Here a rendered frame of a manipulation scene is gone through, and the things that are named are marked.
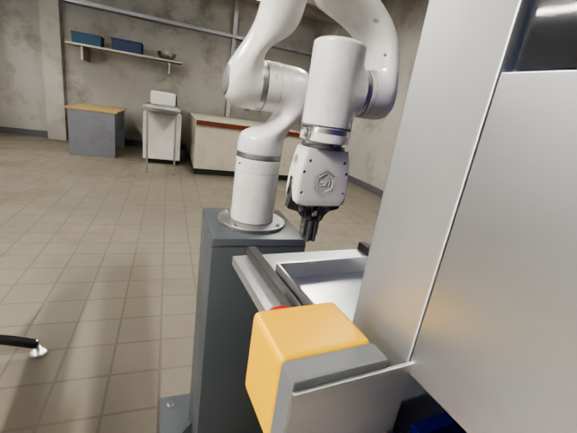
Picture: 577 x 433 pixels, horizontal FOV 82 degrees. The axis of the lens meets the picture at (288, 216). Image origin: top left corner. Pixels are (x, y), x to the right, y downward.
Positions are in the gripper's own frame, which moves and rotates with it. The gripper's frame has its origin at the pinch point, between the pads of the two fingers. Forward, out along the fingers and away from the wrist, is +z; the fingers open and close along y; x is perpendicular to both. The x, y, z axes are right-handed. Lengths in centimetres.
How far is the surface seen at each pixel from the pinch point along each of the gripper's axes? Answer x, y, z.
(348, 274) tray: -2.1, 9.7, 9.2
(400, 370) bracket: -37.4, -13.4, -4.8
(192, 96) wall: 724, 91, -19
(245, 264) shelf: 5.6, -9.3, 9.5
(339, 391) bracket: -37.4, -18.3, -4.4
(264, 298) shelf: -6.6, -9.9, 9.5
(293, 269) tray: -1.6, -2.7, 7.3
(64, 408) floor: 66, -52, 97
